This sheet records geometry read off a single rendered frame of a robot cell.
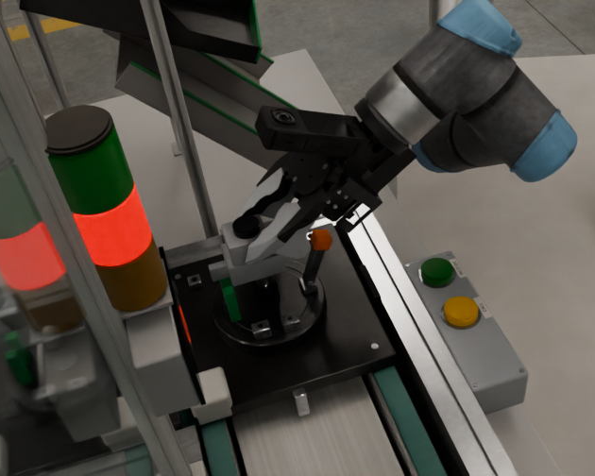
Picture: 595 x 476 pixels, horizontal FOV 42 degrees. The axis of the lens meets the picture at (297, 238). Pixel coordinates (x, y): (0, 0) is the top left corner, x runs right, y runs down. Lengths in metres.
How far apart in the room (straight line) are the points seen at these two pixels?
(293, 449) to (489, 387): 0.23
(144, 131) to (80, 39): 2.30
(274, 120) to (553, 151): 0.28
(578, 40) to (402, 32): 0.70
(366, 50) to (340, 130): 2.49
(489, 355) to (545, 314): 0.20
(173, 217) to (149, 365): 0.71
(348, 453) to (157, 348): 0.36
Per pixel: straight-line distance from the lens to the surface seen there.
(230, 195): 1.29
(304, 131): 0.76
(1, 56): 0.48
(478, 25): 0.78
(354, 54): 3.26
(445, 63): 0.78
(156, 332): 0.61
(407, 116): 0.79
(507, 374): 0.90
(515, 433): 0.98
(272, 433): 0.92
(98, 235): 0.54
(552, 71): 1.54
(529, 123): 0.81
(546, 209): 1.24
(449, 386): 0.89
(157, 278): 0.59
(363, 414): 0.92
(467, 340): 0.93
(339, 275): 0.98
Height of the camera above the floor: 1.69
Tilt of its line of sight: 44 degrees down
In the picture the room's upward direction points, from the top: 9 degrees counter-clockwise
